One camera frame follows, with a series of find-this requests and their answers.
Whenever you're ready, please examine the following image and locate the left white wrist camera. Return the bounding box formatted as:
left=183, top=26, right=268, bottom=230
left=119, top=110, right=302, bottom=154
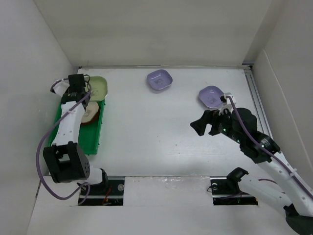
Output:
left=50, top=78, right=69, bottom=96

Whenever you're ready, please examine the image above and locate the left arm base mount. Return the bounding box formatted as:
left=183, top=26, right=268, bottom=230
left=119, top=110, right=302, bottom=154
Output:
left=78, top=177, right=125, bottom=206

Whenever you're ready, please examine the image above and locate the cream square dish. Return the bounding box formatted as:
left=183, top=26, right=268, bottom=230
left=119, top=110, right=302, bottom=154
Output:
left=81, top=102, right=99, bottom=124

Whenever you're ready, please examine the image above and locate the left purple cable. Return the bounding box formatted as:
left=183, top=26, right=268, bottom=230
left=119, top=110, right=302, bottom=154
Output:
left=36, top=78, right=92, bottom=206

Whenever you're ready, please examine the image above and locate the purple square dish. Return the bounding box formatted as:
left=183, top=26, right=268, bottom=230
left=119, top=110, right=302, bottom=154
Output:
left=146, top=69, right=173, bottom=91
left=198, top=86, right=224, bottom=110

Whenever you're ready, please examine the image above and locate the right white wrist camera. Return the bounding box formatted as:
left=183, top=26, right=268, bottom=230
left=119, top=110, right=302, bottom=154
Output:
left=220, top=93, right=236, bottom=109

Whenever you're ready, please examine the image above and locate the upper left purple square dish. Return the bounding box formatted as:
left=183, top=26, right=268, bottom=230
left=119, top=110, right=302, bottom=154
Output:
left=146, top=69, right=173, bottom=91

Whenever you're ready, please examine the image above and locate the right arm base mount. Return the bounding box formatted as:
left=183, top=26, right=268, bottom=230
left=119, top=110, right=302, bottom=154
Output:
left=207, top=176, right=258, bottom=206

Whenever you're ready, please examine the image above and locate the green plastic bin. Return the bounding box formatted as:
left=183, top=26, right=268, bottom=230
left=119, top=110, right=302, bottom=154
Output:
left=48, top=100, right=105, bottom=155

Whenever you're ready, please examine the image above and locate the right purple square dish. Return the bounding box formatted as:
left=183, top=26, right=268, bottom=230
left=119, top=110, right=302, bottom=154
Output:
left=198, top=86, right=224, bottom=110

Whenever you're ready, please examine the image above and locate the green square dish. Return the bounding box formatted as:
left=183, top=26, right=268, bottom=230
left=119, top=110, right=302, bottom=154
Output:
left=89, top=76, right=108, bottom=102

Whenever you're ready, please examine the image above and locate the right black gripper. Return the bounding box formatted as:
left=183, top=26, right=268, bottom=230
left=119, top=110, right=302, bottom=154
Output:
left=190, top=105, right=244, bottom=144

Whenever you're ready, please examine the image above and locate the red round plate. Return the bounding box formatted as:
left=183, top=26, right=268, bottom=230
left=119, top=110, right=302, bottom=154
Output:
left=81, top=110, right=100, bottom=126

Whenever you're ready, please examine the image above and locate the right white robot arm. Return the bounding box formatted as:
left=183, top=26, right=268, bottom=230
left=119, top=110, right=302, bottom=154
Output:
left=190, top=108, right=313, bottom=235

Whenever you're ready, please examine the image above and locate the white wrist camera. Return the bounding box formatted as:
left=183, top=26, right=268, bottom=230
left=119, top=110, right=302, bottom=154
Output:
left=50, top=78, right=69, bottom=96
left=220, top=93, right=236, bottom=109

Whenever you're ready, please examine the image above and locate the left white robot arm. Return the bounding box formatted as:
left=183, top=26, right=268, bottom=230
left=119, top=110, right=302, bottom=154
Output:
left=43, top=74, right=109, bottom=194

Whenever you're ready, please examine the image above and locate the right aluminium frame rail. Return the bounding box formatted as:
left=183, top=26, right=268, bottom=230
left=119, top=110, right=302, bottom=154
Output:
left=243, top=64, right=272, bottom=137

